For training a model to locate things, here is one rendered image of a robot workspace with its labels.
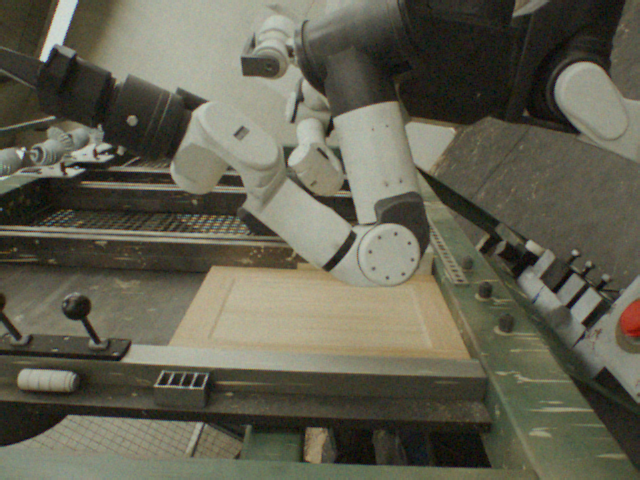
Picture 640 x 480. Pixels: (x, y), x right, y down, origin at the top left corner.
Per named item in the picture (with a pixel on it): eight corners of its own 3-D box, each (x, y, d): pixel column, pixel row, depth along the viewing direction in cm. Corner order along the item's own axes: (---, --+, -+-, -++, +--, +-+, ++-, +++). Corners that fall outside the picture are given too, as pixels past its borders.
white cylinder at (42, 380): (18, 394, 73) (72, 397, 73) (15, 376, 72) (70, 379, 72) (29, 382, 76) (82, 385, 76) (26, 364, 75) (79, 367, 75)
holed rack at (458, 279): (468, 286, 103) (469, 283, 103) (454, 285, 103) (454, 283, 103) (386, 147, 259) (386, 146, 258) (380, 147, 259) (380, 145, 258)
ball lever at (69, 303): (110, 361, 77) (81, 311, 66) (85, 359, 77) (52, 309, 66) (117, 338, 79) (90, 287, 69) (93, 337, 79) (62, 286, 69)
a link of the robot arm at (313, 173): (308, 216, 118) (345, 182, 115) (274, 187, 113) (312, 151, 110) (300, 193, 127) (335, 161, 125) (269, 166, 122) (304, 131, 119)
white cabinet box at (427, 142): (456, 134, 477) (262, 4, 442) (418, 183, 502) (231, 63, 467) (448, 118, 531) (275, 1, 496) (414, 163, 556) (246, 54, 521)
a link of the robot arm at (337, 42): (424, 97, 71) (399, -2, 69) (409, 92, 62) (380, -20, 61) (346, 122, 75) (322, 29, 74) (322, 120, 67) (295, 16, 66)
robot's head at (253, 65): (293, 25, 89) (249, 24, 89) (286, 51, 83) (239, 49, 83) (295, 59, 93) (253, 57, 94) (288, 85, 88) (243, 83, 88)
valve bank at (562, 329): (749, 376, 75) (631, 297, 71) (678, 442, 79) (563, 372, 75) (592, 254, 122) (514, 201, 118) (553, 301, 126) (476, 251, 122)
